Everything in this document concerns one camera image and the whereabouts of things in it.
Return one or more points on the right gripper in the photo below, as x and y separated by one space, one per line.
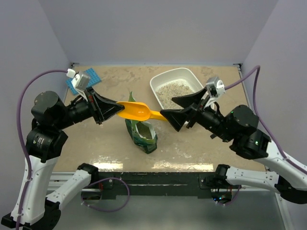
177 117

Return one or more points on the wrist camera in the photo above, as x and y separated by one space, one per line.
215 87
80 82

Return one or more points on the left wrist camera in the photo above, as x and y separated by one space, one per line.
80 82

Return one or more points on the yellow plastic scoop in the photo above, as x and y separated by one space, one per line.
139 112

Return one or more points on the blue studded plate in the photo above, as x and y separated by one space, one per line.
94 79

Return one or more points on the green litter bag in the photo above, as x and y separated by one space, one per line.
142 134

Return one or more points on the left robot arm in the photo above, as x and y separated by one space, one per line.
35 209

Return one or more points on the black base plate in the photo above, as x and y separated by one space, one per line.
199 184

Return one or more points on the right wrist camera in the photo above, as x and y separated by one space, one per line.
215 87

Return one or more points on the white litter box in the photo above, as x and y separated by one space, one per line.
178 75

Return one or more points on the grey cat litter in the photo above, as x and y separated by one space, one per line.
165 94

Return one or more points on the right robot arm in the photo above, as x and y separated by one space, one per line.
285 176

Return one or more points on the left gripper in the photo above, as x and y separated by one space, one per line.
97 102

